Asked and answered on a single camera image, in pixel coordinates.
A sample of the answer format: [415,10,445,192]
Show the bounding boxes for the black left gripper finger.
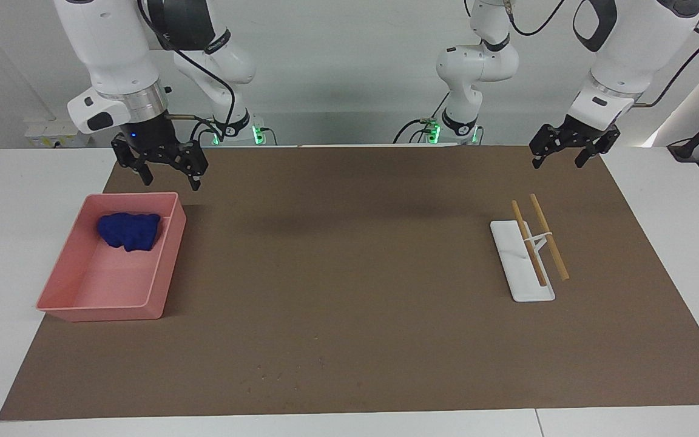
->
[530,124,564,169]
[574,128,621,169]

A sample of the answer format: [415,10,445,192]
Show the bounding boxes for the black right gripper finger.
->
[111,134,154,186]
[171,139,209,192]

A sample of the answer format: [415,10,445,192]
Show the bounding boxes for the blue towel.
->
[96,212,161,252]

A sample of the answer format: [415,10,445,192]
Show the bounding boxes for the white towel rack base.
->
[490,220,556,303]

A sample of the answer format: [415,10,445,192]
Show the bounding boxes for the white power strip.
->
[24,118,92,148]

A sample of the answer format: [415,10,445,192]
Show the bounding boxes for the wooden rack rod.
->
[510,200,549,287]
[528,194,570,282]

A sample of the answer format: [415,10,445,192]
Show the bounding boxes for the pink plastic bin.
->
[36,192,187,322]

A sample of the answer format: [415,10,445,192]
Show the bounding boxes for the brown paper table mat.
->
[0,144,699,421]

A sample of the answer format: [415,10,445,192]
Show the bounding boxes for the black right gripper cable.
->
[137,0,235,141]

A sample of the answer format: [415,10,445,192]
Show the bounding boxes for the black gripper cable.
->
[137,0,235,141]
[464,0,699,109]

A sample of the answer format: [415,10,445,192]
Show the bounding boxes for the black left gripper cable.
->
[464,0,699,109]

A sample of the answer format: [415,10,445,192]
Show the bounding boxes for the black base cable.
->
[393,91,450,144]

